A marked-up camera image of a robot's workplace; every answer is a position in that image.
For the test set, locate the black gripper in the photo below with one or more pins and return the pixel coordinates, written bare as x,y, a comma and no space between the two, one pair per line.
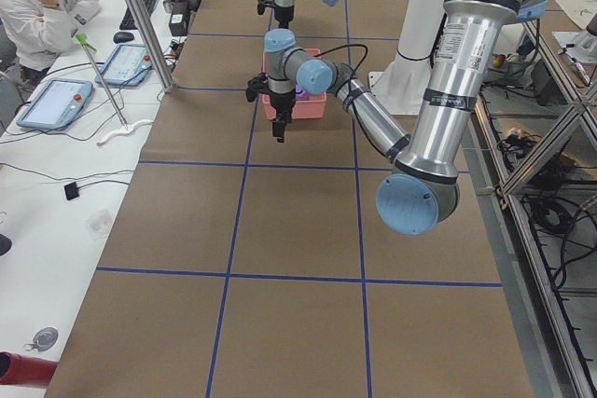
283,15
281,103

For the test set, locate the purple foam block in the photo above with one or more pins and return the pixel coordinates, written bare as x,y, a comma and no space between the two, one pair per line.
301,95

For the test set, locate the pink plastic bin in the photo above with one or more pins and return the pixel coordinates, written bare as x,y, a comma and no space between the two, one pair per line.
314,108

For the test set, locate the blue teach pendant far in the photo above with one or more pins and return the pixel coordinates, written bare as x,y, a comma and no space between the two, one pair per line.
127,66

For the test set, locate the blue teach pendant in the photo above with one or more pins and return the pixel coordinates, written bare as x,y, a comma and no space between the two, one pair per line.
127,66
56,105

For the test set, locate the black computer mouse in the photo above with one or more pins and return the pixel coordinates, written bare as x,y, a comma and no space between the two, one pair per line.
123,37

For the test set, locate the metal grabber stick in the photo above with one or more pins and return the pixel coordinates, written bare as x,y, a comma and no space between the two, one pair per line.
126,128

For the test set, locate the blue teach pendant near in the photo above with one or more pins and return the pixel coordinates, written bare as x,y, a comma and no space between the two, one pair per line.
56,105

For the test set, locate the person in white coat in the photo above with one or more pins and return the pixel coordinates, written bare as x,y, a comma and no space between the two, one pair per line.
42,30

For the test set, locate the red cylinder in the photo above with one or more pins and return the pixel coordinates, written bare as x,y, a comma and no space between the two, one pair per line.
25,371

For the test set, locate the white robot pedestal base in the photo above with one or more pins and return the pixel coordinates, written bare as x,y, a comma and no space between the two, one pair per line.
401,85

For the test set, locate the aluminium frame post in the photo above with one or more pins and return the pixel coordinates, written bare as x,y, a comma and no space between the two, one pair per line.
150,39

